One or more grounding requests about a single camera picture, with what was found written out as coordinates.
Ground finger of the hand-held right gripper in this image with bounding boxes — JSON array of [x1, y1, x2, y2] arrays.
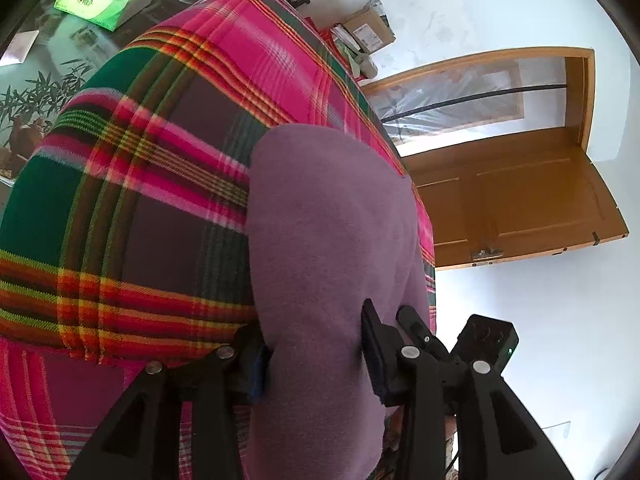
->
[[397, 305, 453, 365]]

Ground pale paper card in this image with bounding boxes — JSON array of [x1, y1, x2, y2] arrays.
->
[[0, 30, 40, 67]]

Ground pink green plaid bed sheet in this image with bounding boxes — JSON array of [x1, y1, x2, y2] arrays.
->
[[0, 0, 441, 480]]

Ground glass table with bamboo print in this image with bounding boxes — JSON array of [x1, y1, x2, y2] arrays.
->
[[0, 0, 236, 186]]

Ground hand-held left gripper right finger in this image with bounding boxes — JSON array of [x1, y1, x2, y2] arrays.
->
[[361, 299, 576, 480]]

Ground purple fleece pants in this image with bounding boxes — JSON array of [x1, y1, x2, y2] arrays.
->
[[247, 125, 436, 480]]

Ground transparent printed door curtain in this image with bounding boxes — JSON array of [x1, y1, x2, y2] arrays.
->
[[372, 57, 568, 143]]

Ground brown cardboard box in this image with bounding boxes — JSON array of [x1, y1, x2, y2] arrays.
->
[[342, 2, 397, 55]]

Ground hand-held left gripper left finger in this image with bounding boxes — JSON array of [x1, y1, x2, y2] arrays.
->
[[65, 327, 273, 480]]

